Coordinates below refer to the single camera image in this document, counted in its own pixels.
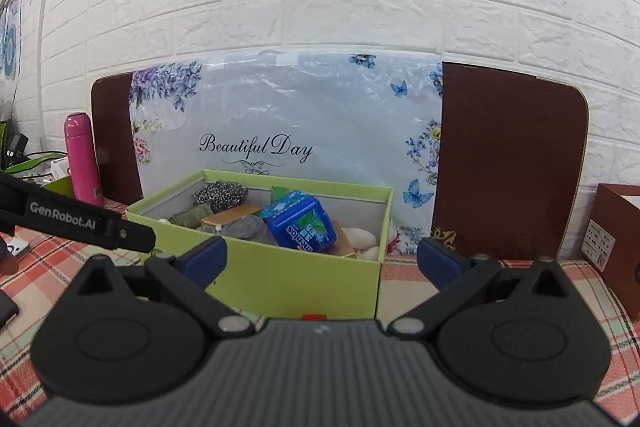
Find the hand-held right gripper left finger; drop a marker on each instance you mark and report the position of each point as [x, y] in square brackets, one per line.
[205, 257]

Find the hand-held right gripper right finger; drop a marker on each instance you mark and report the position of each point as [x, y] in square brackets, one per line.
[440, 262]

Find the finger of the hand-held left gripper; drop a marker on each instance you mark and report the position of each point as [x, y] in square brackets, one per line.
[137, 237]

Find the olive green sachet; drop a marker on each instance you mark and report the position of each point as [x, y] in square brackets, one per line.
[192, 214]

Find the wooden block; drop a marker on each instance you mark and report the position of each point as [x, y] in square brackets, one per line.
[230, 217]

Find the steel wool scrubber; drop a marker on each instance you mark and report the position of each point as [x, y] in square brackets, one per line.
[220, 194]

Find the white work glove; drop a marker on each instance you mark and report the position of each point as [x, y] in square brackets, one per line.
[362, 237]

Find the blue mint box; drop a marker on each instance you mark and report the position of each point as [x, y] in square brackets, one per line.
[295, 222]

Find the large green cardboard box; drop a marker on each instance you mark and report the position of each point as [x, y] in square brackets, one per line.
[300, 277]

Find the small green cardboard box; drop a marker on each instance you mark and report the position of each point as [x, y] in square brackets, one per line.
[60, 186]

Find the white packet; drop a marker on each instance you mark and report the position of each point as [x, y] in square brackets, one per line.
[57, 166]

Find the white flat device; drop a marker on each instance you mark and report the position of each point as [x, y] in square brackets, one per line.
[17, 248]

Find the pink thermos bottle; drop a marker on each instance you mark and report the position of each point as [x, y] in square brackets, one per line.
[82, 157]

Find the black device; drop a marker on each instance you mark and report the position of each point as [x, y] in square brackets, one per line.
[16, 143]

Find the brown wooden headboard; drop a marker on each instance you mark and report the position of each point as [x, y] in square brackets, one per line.
[510, 157]

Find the plaid blanket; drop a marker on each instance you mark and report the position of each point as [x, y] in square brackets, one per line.
[595, 287]

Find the brown cardboard box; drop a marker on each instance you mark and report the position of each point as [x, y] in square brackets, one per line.
[620, 227]

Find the floral Beautiful Day board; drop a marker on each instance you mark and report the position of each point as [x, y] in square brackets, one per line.
[325, 117]

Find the wall poster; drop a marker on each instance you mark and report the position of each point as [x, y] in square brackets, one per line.
[10, 42]

